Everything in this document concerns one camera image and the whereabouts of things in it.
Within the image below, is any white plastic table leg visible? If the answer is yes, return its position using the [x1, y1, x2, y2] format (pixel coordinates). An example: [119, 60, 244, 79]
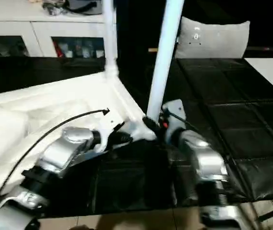
[101, 0, 121, 80]
[146, 0, 186, 123]

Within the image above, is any white plastic table top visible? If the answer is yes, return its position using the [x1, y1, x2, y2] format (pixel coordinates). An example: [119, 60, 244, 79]
[0, 72, 158, 203]

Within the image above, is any black work mat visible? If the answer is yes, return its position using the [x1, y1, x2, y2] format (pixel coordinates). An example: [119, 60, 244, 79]
[0, 55, 273, 216]

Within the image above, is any grey pillow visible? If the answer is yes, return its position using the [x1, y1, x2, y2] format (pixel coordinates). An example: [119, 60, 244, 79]
[174, 15, 251, 59]

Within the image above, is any white flat board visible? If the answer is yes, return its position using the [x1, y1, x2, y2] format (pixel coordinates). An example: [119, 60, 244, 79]
[244, 57, 273, 102]

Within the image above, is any grey black bag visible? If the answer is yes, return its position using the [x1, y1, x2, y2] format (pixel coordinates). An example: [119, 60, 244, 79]
[41, 0, 104, 16]

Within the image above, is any white cabinet with glass doors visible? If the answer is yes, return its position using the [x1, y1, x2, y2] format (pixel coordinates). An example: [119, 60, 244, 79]
[0, 0, 118, 59]

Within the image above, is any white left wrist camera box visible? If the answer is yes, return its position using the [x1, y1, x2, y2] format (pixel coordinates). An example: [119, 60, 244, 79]
[90, 114, 127, 155]

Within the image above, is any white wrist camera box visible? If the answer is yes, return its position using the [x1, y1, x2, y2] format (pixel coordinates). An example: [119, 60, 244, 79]
[160, 99, 186, 143]
[90, 114, 127, 155]

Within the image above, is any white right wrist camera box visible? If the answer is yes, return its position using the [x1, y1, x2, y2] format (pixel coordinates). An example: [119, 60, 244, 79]
[160, 99, 186, 143]

